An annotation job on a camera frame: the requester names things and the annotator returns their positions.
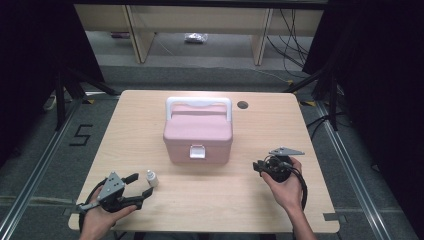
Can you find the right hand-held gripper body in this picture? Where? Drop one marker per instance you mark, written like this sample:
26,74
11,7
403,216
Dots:
278,168

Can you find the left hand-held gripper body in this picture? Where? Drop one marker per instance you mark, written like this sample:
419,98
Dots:
111,188

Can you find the small white bottle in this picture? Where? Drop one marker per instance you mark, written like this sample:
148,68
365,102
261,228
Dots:
152,179

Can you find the pink storage box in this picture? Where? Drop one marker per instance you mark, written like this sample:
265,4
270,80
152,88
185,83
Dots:
198,133

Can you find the person's right hand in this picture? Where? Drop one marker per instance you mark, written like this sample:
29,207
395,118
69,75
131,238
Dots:
288,193

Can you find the person's left hand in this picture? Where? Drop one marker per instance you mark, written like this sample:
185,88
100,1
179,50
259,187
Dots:
96,221

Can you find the grey tape strip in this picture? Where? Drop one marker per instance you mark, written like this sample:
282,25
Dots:
333,217
70,211

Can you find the black table grommet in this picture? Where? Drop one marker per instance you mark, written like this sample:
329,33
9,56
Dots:
242,105

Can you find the yellow black tape mark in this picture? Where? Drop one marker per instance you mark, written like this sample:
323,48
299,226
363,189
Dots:
308,103
88,101

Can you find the black metal stand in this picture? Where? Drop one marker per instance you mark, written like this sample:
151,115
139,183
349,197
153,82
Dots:
332,103
60,100

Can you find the black curtain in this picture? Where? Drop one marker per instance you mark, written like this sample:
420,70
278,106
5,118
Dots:
383,83
33,66

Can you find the clear plastic bag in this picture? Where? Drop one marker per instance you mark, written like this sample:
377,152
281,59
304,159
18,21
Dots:
196,37

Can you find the beige wooden desk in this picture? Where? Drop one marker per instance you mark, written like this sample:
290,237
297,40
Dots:
200,18

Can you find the aluminium floor rail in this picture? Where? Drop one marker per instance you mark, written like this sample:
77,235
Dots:
36,173
350,173

